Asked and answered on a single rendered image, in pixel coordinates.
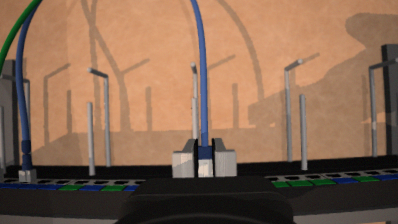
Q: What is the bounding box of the network cable plug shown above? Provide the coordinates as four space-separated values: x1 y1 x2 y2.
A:
198 145 213 177

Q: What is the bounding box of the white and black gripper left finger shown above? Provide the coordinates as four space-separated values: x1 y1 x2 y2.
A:
172 139 199 178

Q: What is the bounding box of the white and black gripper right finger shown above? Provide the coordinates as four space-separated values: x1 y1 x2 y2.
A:
212 138 237 177

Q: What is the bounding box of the green cable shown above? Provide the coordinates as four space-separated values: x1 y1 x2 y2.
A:
0 0 41 76

